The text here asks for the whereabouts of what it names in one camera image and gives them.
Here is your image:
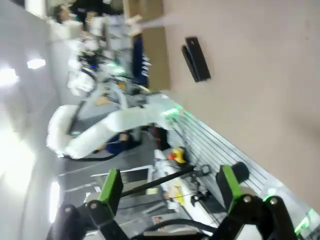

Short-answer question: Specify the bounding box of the navy zipper pencil case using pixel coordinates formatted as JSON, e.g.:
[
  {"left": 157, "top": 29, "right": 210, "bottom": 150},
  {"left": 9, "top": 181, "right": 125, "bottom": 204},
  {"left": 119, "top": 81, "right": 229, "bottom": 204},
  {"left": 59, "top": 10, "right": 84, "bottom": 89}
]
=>
[{"left": 131, "top": 37, "right": 152, "bottom": 86}]

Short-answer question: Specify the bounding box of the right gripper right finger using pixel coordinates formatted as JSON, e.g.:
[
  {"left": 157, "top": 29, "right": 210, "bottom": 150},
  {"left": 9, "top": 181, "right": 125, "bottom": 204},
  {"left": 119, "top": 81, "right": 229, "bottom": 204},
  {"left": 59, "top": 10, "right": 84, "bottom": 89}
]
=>
[{"left": 212, "top": 164, "right": 298, "bottom": 240}]

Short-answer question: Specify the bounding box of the black stapler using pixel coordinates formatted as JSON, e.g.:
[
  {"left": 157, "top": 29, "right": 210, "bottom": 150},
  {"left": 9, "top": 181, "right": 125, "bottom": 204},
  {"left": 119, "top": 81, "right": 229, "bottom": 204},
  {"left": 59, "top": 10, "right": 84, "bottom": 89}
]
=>
[{"left": 181, "top": 36, "right": 212, "bottom": 83}]

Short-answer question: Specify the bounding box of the large brown cardboard box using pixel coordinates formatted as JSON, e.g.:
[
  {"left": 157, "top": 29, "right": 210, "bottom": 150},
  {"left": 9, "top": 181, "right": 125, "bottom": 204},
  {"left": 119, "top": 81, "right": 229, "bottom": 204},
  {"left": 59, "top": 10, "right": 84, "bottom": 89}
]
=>
[{"left": 139, "top": 26, "right": 171, "bottom": 90}]

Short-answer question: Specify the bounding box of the person's right hand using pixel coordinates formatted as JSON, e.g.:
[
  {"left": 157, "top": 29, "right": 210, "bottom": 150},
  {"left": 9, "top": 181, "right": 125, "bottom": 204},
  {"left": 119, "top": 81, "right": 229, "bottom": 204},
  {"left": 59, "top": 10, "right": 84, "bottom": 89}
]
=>
[{"left": 124, "top": 14, "right": 144, "bottom": 36}]

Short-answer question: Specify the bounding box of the ceiling light panel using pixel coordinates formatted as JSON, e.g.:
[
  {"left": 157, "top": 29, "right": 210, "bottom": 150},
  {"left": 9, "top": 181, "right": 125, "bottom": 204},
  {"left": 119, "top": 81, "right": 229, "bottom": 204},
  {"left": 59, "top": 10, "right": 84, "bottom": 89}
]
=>
[
  {"left": 0, "top": 67, "right": 19, "bottom": 88},
  {"left": 49, "top": 181, "right": 61, "bottom": 224},
  {"left": 26, "top": 59, "right": 47, "bottom": 69}
]

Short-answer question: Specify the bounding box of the yellow red emergency stop button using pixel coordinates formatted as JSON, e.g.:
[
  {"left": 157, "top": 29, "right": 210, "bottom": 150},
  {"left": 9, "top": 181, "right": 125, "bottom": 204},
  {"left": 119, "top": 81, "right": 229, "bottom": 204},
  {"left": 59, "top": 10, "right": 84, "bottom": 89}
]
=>
[{"left": 167, "top": 146, "right": 188, "bottom": 165}]

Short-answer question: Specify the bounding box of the black camera stand pole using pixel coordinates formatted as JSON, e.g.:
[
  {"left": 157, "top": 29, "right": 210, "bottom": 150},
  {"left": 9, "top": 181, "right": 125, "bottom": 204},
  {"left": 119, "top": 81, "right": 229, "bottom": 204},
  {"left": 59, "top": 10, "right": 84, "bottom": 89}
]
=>
[{"left": 119, "top": 166, "right": 195, "bottom": 199}]

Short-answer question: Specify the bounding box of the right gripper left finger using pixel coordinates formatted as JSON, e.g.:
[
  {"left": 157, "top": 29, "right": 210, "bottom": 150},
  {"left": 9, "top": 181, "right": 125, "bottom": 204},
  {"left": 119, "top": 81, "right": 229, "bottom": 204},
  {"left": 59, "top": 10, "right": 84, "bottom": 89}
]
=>
[{"left": 46, "top": 168, "right": 132, "bottom": 240}]

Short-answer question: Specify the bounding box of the small brown cardboard box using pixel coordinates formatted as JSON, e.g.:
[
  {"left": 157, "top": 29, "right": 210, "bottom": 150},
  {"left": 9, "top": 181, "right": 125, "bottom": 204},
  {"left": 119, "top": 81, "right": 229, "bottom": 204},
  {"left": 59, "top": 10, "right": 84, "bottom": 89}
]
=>
[{"left": 123, "top": 0, "right": 165, "bottom": 21}]

